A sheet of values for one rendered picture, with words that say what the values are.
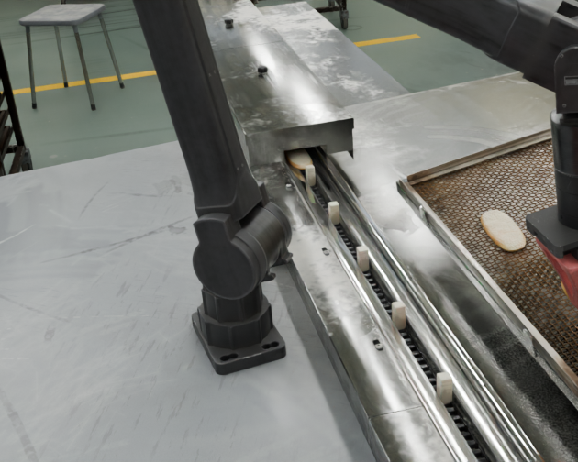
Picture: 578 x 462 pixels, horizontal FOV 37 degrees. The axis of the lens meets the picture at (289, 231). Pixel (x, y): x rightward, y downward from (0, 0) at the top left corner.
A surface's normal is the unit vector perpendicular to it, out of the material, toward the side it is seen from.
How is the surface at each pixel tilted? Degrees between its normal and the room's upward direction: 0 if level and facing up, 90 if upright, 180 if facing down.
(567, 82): 90
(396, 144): 0
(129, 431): 0
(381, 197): 0
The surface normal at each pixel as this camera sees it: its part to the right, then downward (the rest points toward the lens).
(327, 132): 0.22, 0.44
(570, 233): -0.22, -0.84
